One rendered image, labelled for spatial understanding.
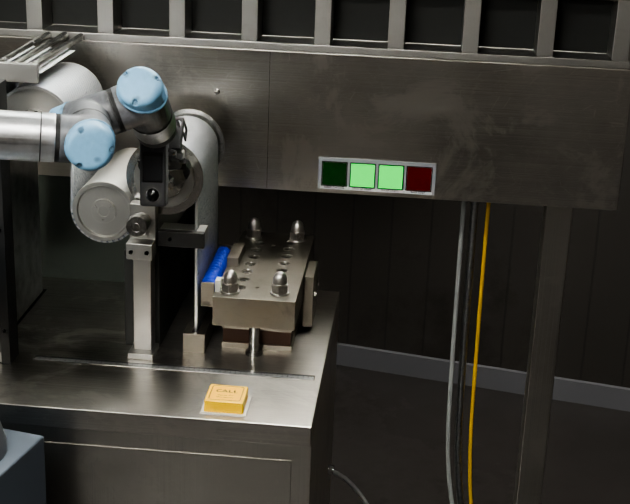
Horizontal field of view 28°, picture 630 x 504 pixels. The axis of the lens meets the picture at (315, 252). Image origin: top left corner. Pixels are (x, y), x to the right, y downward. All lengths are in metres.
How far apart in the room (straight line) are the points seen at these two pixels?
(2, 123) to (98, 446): 0.68
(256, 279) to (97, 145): 0.68
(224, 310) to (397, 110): 0.58
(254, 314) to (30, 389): 0.44
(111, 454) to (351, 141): 0.84
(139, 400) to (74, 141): 0.58
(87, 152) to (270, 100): 0.81
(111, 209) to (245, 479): 0.57
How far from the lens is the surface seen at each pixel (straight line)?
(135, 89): 2.04
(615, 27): 2.64
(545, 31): 2.62
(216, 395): 2.26
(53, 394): 2.34
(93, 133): 1.92
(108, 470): 2.35
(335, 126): 2.66
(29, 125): 1.94
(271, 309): 2.40
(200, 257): 2.47
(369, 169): 2.67
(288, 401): 2.30
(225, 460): 2.29
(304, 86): 2.64
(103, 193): 2.43
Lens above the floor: 1.92
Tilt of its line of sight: 20 degrees down
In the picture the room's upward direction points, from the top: 2 degrees clockwise
